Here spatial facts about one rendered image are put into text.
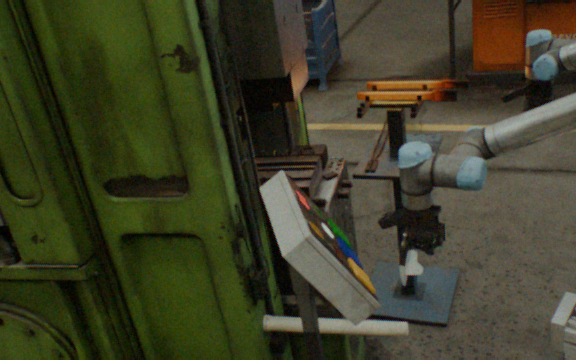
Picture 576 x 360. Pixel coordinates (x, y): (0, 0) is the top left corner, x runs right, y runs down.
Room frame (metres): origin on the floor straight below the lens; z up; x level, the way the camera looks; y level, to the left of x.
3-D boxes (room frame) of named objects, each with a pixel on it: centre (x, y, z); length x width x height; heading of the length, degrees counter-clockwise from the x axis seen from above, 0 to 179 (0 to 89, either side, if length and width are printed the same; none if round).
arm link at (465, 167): (1.25, -0.38, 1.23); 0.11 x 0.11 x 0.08; 57
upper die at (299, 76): (1.93, 0.12, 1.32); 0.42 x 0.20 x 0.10; 72
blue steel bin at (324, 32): (5.97, -0.02, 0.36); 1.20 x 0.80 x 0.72; 70
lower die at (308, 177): (1.93, 0.12, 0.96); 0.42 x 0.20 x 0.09; 72
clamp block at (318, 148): (2.05, -0.08, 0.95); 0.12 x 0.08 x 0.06; 72
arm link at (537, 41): (1.97, -0.87, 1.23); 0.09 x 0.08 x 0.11; 42
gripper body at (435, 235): (1.29, -0.29, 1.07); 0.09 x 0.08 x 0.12; 50
